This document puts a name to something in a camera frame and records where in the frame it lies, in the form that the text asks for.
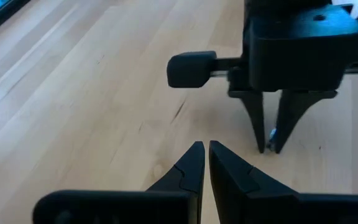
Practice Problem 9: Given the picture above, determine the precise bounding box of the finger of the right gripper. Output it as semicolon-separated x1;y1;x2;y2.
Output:
273;89;339;154
227;90;266;154

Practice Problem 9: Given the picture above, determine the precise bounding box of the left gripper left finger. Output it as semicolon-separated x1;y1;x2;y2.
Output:
32;141;206;224

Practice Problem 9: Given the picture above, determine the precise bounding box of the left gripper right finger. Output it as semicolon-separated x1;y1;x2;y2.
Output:
209;140;358;224

